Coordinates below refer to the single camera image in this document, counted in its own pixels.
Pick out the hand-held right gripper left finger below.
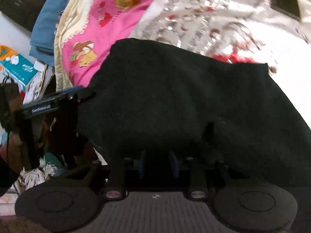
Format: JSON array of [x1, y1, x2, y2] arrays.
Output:
[[68, 150, 146, 201]]

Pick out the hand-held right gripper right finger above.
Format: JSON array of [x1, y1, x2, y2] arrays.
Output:
[[170, 150, 241, 201]]

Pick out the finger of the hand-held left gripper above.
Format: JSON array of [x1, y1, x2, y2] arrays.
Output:
[[58, 86, 83, 95], [55, 89, 96, 103]]

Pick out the black pants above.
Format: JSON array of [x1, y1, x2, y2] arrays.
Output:
[[76, 38, 311, 187]]

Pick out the teal tissue pack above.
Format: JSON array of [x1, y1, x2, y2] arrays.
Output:
[[0, 45, 39, 88]]

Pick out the teal cloth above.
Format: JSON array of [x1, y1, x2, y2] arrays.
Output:
[[42, 153, 65, 175]]

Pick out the blue cloth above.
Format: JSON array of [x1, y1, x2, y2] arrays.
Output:
[[29, 0, 80, 66]]

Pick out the white rag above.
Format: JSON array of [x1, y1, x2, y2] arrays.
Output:
[[15, 167, 49, 190]]

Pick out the pink cartoon blanket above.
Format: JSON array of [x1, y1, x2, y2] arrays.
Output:
[[54, 0, 175, 91]]

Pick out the silver floral bedspread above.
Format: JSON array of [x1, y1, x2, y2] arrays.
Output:
[[131, 0, 311, 124]]

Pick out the black phone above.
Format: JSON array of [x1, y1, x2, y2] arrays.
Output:
[[270, 0, 302, 22]]

